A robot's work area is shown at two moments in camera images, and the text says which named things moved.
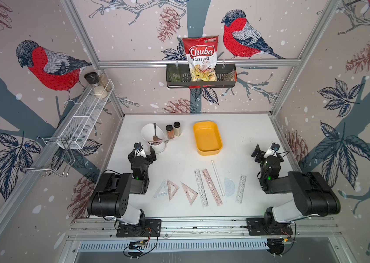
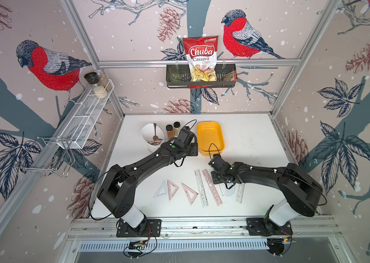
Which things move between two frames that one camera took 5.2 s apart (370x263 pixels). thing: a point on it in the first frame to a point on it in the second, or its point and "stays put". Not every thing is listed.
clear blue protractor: x=230 y=187 stays put
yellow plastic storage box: x=207 y=138 stays put
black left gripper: x=150 y=157 to x=195 y=149
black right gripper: x=260 y=155 to x=213 y=178
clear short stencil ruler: x=241 y=189 stays put
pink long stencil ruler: x=217 y=196 stays put
